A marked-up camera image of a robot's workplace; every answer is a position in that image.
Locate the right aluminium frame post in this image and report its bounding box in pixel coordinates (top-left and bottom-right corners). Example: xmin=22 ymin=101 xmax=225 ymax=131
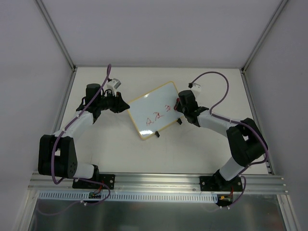
xmin=241 ymin=0 xmax=289 ymax=73

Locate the red whiteboard eraser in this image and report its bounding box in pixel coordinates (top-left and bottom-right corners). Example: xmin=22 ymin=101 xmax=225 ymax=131
xmin=174 ymin=98 xmax=180 ymax=111

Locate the aluminium frame post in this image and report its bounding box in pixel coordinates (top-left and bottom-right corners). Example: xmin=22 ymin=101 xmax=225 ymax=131
xmin=34 ymin=0 xmax=76 ymax=71
xmin=241 ymin=0 xmax=289 ymax=73

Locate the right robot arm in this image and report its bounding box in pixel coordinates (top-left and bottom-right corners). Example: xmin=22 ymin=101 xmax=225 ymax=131
xmin=174 ymin=90 xmax=269 ymax=191

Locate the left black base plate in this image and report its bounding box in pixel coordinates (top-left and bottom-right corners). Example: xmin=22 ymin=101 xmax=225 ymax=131
xmin=72 ymin=174 xmax=116 ymax=190

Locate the white slotted cable duct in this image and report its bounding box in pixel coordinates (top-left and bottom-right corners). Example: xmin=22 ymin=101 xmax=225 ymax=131
xmin=38 ymin=191 xmax=218 ymax=204

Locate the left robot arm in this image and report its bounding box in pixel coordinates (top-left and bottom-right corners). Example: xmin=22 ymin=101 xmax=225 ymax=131
xmin=38 ymin=79 xmax=130 ymax=188

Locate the yellow framed whiteboard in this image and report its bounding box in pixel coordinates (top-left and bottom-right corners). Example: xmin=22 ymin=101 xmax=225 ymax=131
xmin=128 ymin=81 xmax=182 ymax=140

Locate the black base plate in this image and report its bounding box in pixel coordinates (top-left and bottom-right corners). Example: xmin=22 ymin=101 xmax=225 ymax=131
xmin=199 ymin=176 xmax=243 ymax=192
xmin=72 ymin=174 xmax=116 ymax=190

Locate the aluminium mounting rail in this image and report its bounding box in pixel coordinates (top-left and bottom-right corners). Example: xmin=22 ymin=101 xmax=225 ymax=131
xmin=28 ymin=172 xmax=290 ymax=195

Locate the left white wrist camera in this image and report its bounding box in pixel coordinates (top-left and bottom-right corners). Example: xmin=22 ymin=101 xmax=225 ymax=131
xmin=106 ymin=78 xmax=121 ymax=95

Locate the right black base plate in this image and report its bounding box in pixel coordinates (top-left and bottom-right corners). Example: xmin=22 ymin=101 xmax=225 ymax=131
xmin=199 ymin=176 xmax=243 ymax=192

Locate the left aluminium frame post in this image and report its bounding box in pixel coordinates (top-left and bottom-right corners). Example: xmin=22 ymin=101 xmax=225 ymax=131
xmin=34 ymin=0 xmax=76 ymax=71

